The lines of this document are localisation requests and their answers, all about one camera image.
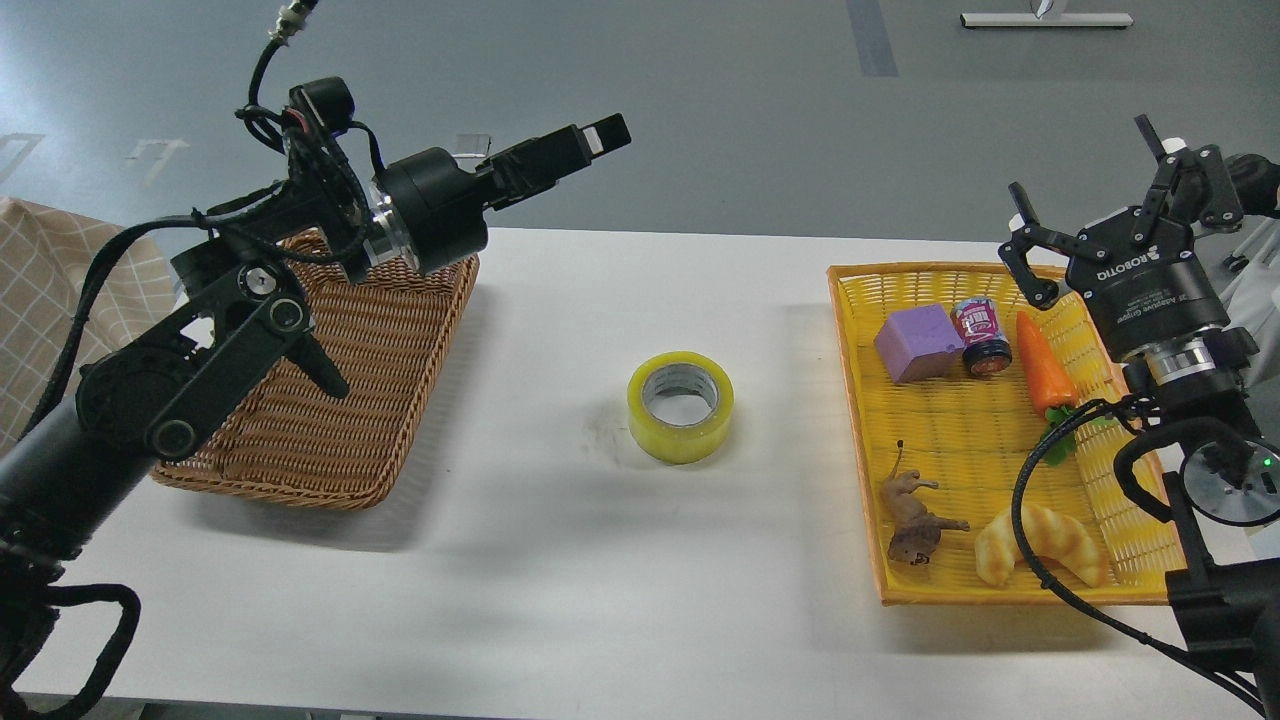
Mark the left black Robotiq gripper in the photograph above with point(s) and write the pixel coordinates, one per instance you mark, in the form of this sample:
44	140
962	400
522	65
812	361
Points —
428	212

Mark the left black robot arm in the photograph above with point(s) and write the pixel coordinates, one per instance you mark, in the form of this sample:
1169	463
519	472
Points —
164	395

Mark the beige checkered cloth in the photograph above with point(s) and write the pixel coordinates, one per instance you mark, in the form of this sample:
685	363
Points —
45	255

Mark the orange toy carrot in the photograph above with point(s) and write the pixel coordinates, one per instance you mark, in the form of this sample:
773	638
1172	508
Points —
1052	395

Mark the purple foam block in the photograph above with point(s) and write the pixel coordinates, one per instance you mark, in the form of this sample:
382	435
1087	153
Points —
918	343

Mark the seated person in beige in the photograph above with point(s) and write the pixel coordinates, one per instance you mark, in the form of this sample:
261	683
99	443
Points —
1251	294

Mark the brown toy animal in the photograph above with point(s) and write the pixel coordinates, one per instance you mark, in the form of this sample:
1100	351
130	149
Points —
917	531

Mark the yellow plastic basket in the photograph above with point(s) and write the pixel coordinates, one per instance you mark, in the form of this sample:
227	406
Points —
971	437

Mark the small red can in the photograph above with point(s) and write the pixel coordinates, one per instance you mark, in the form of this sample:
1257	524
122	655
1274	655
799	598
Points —
986	351

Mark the white stand base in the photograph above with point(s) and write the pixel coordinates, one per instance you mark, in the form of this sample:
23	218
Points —
1046	15

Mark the toy croissant bread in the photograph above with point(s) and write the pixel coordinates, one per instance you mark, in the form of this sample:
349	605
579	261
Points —
1050	535

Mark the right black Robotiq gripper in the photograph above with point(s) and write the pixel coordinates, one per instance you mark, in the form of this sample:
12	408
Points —
1145	290

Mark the brown wicker basket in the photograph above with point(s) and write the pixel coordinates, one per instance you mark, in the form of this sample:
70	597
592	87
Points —
290	443

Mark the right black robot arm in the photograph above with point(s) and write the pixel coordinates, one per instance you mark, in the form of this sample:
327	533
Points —
1196	450

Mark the yellow tape roll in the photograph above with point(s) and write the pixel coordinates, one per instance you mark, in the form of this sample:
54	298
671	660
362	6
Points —
673	374

